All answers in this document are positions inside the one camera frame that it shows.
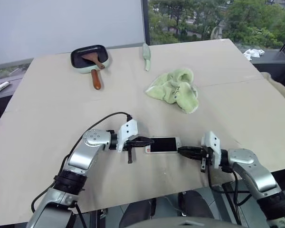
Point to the white window panel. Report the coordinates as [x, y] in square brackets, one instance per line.
[61, 23]

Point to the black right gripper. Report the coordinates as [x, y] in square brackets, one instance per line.
[205, 155]

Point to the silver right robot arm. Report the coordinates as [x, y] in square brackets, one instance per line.
[251, 166]

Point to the white smartphone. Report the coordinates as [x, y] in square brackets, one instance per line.
[164, 145]

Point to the green fluffy towel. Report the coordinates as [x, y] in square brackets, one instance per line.
[173, 92]

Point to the green trees outside window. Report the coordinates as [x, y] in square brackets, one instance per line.
[204, 21]

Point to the black side table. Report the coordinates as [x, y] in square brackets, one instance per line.
[273, 69]

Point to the grey robot torso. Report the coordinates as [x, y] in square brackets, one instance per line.
[178, 223]

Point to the dark side desk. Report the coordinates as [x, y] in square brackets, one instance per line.
[0, 104]

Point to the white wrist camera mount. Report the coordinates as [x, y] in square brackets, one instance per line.
[212, 142]
[128, 130]

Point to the white crumpled cloth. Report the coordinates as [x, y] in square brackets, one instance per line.
[251, 53]

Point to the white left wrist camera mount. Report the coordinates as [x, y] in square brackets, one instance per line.
[128, 130]

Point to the brown wooden spatula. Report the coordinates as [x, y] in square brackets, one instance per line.
[91, 59]

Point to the green square frying pan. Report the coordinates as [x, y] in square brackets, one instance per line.
[102, 50]

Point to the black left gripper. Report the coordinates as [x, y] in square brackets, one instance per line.
[130, 154]

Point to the white power strip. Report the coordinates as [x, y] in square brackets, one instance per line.
[1, 86]

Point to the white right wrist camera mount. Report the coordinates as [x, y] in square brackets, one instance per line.
[212, 142]

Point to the black window pillar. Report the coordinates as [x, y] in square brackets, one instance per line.
[146, 21]

